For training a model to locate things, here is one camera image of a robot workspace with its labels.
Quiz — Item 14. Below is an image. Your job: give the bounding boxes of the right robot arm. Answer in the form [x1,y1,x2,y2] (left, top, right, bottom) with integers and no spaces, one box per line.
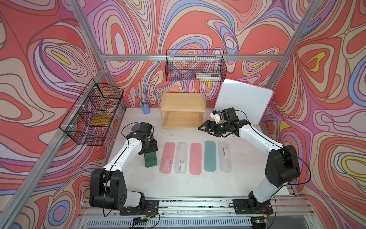
[198,107,301,213]

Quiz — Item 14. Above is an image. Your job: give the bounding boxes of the black cable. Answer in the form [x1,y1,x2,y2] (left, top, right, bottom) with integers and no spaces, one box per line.
[234,109,312,187]

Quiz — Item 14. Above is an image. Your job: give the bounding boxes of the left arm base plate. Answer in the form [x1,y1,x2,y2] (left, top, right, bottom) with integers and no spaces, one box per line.
[120,199,159,216]

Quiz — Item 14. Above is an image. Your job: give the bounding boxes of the black wire basket back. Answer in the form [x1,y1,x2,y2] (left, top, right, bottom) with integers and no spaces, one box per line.
[165,48,227,82]

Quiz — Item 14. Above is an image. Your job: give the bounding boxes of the dark green pencil case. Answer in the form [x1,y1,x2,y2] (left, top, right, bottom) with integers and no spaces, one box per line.
[144,151,157,168]

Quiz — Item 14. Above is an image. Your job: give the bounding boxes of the black wire basket left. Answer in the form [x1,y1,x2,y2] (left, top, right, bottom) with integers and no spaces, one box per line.
[59,79,124,146]

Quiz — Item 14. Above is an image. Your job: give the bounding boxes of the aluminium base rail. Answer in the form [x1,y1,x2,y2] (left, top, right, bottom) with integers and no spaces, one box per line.
[72,195,323,229]

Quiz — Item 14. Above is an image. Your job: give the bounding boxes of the white board pink frame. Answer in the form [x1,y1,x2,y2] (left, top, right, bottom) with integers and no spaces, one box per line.
[214,79,274,126]

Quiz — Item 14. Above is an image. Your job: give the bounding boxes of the teal pencil case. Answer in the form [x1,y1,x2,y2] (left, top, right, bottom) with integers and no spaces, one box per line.
[204,141,216,172]

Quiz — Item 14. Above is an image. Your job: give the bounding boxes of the marker box in basket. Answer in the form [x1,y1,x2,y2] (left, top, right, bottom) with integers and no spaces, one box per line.
[195,72,221,81]

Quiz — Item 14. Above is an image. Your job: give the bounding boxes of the grey textured case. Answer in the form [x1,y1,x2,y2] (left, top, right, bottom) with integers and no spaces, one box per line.
[131,123,141,132]

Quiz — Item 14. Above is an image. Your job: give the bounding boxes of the clear pencil case with label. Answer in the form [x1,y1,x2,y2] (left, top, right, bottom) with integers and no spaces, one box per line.
[217,141,232,173]

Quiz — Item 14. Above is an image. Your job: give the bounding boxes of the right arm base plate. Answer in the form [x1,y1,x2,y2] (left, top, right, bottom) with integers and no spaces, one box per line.
[233,198,274,215]

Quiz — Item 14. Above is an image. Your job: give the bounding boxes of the black wire basket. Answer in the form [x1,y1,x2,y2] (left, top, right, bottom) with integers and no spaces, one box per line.
[165,48,227,82]
[59,79,124,146]

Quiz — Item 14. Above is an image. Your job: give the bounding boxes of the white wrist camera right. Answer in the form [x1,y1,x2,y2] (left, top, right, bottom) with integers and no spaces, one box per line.
[210,110,223,124]

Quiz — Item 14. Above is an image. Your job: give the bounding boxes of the pink pencil case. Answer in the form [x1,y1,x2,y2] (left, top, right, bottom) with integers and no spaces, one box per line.
[189,143,202,176]
[159,142,176,174]

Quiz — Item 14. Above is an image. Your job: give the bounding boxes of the blue giraffe pen holder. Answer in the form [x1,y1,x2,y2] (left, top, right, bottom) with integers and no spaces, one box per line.
[135,90,150,115]

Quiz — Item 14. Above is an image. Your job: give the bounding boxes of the aluminium frame post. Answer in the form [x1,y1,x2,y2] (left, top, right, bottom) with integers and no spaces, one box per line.
[1,1,122,229]

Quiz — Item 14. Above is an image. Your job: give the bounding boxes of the clear frosted pencil case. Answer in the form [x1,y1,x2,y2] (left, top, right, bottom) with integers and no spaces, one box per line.
[174,142,188,175]

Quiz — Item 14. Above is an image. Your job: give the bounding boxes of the wooden shelf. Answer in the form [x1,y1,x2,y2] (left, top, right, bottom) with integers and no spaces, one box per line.
[160,92,206,129]

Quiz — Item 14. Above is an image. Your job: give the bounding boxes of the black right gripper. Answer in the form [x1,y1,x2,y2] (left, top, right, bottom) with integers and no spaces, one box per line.
[199,120,230,136]

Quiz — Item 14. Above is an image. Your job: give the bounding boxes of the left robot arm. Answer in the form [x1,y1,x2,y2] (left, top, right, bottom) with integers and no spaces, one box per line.
[89,122,158,210]

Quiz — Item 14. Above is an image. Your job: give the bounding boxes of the yellow item in basket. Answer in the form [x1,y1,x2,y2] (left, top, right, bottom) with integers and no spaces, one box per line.
[90,114,112,127]

